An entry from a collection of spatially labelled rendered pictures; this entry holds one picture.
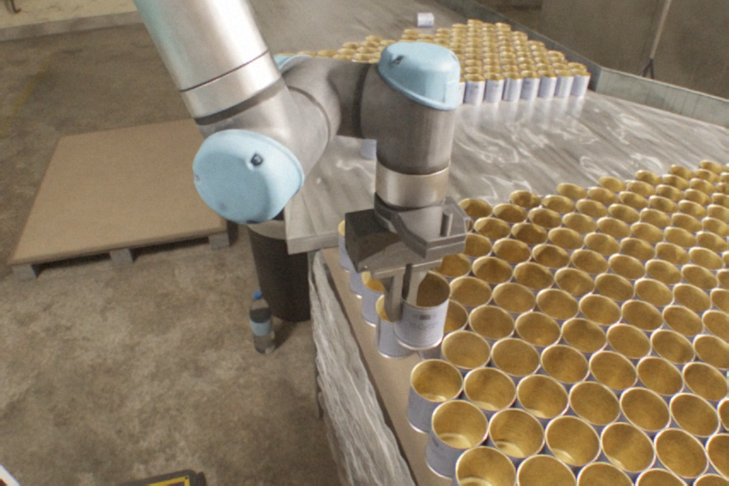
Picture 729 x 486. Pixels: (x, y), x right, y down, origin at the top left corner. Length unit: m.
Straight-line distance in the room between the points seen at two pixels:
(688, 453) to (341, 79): 0.62
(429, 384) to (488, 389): 0.08
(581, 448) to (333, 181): 0.76
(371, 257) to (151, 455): 1.58
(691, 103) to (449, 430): 1.53
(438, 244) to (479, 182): 0.74
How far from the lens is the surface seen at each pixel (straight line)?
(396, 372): 0.76
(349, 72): 0.47
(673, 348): 0.87
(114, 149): 3.57
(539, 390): 0.72
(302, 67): 0.47
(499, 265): 0.86
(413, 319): 0.62
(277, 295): 2.14
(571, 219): 1.04
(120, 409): 2.15
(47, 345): 2.50
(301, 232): 0.99
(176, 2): 0.35
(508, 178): 1.24
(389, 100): 0.45
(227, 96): 0.35
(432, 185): 0.49
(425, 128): 0.45
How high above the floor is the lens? 1.69
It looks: 36 degrees down
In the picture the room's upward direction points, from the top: 3 degrees clockwise
